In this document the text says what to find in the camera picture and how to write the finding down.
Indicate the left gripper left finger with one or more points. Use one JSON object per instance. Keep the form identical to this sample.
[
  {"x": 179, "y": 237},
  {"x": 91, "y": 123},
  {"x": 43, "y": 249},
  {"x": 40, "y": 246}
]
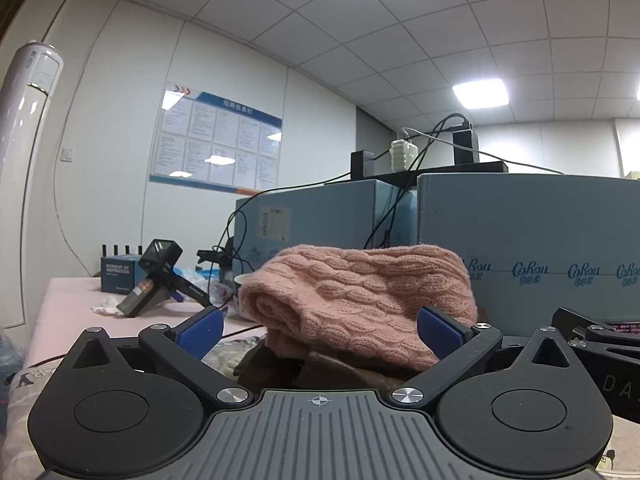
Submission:
[{"x": 180, "y": 350}]

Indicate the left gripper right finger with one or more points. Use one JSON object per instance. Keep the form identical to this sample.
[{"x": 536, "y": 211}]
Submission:
[{"x": 462, "y": 353}]

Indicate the pink knitted cardigan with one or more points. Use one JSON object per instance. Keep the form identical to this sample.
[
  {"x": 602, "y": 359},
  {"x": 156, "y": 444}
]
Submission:
[{"x": 362, "y": 302}]

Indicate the black handheld scanner device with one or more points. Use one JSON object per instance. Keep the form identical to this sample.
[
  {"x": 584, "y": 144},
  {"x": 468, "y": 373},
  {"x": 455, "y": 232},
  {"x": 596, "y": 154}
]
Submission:
[{"x": 161, "y": 280}]

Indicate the crumpled white tissue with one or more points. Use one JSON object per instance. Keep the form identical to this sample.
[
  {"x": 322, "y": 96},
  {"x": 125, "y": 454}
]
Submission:
[{"x": 107, "y": 306}]

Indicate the striped ceramic bowl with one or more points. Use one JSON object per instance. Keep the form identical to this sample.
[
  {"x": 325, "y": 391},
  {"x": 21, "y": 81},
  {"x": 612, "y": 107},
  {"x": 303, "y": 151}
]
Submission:
[{"x": 239, "y": 281}]

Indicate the small blue product box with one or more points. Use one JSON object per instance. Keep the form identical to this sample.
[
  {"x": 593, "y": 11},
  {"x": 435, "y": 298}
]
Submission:
[{"x": 120, "y": 274}]

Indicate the black router with antennas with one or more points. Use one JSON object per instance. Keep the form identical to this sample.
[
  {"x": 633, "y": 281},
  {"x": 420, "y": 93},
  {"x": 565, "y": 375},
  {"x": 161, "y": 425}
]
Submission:
[{"x": 124, "y": 252}]

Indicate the large blue cardboard box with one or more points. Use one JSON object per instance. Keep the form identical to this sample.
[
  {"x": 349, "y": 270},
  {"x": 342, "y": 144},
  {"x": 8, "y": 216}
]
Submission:
[{"x": 534, "y": 243}]

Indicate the water bottle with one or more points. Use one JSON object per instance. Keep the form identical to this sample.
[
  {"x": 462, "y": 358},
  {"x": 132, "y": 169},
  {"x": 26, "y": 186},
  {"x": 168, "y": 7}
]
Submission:
[{"x": 11, "y": 358}]

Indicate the black monitor stand shelf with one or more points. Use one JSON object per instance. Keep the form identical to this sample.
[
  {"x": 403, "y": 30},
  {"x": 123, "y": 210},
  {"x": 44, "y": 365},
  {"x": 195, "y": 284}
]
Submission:
[{"x": 465, "y": 159}]

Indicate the patterned grey bed sheet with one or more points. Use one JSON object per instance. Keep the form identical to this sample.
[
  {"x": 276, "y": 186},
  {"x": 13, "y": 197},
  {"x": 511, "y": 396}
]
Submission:
[{"x": 19, "y": 459}]

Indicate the white power adapter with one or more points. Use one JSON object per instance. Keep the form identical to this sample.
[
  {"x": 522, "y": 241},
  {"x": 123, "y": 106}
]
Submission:
[{"x": 403, "y": 154}]

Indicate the white floor air conditioner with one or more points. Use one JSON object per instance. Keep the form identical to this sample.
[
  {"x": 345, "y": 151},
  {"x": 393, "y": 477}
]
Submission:
[{"x": 26, "y": 92}]

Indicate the blue framed wall poster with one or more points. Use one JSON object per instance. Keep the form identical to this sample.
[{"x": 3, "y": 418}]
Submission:
[{"x": 205, "y": 141}]

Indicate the wall light switch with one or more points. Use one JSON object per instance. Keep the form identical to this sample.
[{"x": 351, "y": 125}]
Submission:
[{"x": 67, "y": 155}]

